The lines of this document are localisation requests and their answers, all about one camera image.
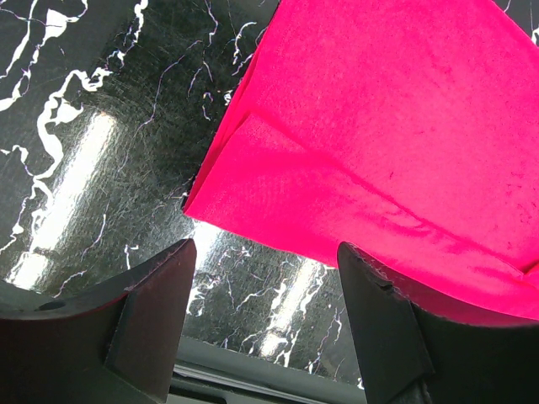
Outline black marbled table mat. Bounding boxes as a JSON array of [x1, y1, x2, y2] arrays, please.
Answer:
[[1, 1, 538, 392]]

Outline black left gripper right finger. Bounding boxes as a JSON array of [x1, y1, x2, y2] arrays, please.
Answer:
[[337, 242, 538, 403]]

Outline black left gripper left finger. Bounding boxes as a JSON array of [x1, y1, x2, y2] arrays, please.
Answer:
[[1, 239, 197, 403]]

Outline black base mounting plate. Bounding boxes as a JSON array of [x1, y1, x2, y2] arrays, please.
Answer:
[[174, 339, 366, 403]]

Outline magenta t shirt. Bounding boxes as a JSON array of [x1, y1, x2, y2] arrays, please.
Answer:
[[184, 1, 538, 319]]

